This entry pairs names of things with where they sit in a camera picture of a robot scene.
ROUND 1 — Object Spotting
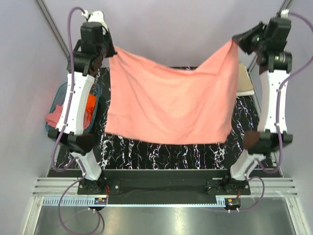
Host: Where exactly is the teal plastic laundry basket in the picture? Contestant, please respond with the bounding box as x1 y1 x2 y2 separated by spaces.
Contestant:
45 82 101 134

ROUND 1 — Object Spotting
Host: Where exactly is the aluminium corner post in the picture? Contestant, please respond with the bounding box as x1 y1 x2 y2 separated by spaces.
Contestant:
34 0 69 58
247 0 294 72

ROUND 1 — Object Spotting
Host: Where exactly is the dusty rose t shirt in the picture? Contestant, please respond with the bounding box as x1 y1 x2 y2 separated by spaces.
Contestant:
45 104 63 128

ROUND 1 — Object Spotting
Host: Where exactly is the folded beige t shirt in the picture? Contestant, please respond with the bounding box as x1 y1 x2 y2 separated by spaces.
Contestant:
237 63 253 92

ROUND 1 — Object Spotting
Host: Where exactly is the right aluminium corner post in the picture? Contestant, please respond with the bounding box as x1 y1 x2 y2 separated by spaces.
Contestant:
247 0 294 72

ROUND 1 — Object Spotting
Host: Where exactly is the slotted cable duct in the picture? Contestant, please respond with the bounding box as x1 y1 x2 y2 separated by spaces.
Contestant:
43 197 94 206

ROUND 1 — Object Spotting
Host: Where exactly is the orange t shirt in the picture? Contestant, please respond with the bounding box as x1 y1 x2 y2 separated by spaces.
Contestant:
86 94 97 121

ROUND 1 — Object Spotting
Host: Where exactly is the left aluminium corner post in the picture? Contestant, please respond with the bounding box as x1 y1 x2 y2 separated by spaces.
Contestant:
34 0 69 58

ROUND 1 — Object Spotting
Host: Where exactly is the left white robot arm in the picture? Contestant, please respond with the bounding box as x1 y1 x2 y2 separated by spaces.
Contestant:
48 7 116 194

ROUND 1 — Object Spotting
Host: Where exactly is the salmon pink t shirt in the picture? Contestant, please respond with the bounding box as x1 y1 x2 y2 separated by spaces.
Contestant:
105 41 239 145

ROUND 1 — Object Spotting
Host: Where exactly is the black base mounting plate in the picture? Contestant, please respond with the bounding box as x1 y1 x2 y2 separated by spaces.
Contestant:
77 169 251 208

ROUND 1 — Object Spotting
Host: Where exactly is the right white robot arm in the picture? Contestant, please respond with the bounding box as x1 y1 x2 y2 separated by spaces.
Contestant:
219 9 293 194

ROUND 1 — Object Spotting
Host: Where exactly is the aluminium frame rail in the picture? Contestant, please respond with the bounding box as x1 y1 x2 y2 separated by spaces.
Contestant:
32 177 77 196

